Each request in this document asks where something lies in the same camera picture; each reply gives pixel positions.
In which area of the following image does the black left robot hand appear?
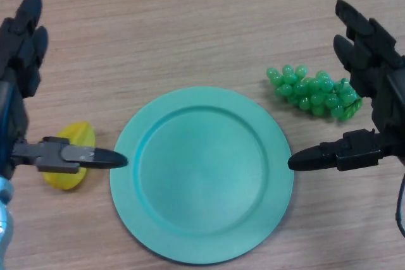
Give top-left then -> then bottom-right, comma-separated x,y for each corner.
0,0 -> 129,181

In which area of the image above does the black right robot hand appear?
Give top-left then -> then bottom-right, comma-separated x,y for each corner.
287,0 -> 405,173

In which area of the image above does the yellow starfruit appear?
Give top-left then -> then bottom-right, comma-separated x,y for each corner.
42,120 -> 97,191

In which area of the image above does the green round plate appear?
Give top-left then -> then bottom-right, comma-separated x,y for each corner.
109,85 -> 295,265

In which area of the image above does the green grape bunch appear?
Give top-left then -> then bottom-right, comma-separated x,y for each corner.
265,64 -> 363,123

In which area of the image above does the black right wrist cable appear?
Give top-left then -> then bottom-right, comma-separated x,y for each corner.
393,171 -> 405,240

